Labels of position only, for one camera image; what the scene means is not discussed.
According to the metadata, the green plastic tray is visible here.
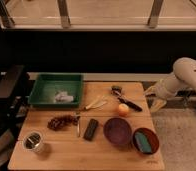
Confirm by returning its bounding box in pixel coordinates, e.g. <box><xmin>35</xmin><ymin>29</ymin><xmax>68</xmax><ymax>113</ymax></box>
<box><xmin>28</xmin><ymin>73</ymin><xmax>83</xmax><ymax>108</ymax></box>

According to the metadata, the white crumpled object in tray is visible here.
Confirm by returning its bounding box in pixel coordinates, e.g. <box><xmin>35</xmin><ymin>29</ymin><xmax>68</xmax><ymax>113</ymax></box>
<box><xmin>54</xmin><ymin>91</ymin><xmax>74</xmax><ymax>103</ymax></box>

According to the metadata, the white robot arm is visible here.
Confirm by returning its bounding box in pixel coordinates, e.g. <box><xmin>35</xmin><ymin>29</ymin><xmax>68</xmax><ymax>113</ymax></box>
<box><xmin>144</xmin><ymin>57</ymin><xmax>196</xmax><ymax>112</ymax></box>

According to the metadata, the black rectangular block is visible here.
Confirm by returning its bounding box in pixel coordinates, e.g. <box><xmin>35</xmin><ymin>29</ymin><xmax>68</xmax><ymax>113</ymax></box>
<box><xmin>83</xmin><ymin>119</ymin><xmax>99</xmax><ymax>141</ymax></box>

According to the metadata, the purple bowl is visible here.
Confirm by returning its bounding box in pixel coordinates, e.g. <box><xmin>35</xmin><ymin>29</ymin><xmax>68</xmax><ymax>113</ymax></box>
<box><xmin>103</xmin><ymin>117</ymin><xmax>132</xmax><ymax>146</ymax></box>

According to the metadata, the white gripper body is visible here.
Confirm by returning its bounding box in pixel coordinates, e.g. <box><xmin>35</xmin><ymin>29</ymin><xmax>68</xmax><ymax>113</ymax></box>
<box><xmin>154</xmin><ymin>78</ymin><xmax>177</xmax><ymax>100</ymax></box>

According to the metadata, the teal sponge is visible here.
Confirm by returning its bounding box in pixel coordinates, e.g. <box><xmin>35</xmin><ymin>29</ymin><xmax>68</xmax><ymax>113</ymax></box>
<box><xmin>135</xmin><ymin>132</ymin><xmax>152</xmax><ymax>154</ymax></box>

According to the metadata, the small knife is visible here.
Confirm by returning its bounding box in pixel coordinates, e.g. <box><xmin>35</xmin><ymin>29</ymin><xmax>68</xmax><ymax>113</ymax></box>
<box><xmin>77</xmin><ymin>116</ymin><xmax>81</xmax><ymax>137</ymax></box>

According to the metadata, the black chair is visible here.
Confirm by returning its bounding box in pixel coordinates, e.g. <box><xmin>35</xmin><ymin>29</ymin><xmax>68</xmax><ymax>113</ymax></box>
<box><xmin>0</xmin><ymin>65</ymin><xmax>29</xmax><ymax>137</ymax></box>

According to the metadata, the metal cup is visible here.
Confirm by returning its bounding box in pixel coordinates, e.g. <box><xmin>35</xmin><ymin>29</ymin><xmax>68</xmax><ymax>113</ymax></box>
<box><xmin>23</xmin><ymin>132</ymin><xmax>44</xmax><ymax>154</ymax></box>

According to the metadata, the red bowl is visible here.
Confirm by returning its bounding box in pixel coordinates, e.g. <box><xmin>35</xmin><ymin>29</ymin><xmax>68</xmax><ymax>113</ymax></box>
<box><xmin>132</xmin><ymin>128</ymin><xmax>159</xmax><ymax>155</ymax></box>

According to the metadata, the dark red grape bunch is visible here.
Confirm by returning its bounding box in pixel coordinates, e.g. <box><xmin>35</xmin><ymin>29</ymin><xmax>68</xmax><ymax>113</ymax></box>
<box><xmin>47</xmin><ymin>115</ymin><xmax>78</xmax><ymax>131</ymax></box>

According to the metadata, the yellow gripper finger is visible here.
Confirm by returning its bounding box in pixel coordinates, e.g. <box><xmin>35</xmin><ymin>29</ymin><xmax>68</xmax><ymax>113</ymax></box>
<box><xmin>150</xmin><ymin>99</ymin><xmax>167</xmax><ymax>113</ymax></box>
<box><xmin>144</xmin><ymin>85</ymin><xmax>156</xmax><ymax>96</ymax></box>

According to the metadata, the orange fruit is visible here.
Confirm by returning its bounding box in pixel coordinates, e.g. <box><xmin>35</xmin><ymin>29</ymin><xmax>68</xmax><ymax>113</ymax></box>
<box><xmin>118</xmin><ymin>103</ymin><xmax>129</xmax><ymax>117</ymax></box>

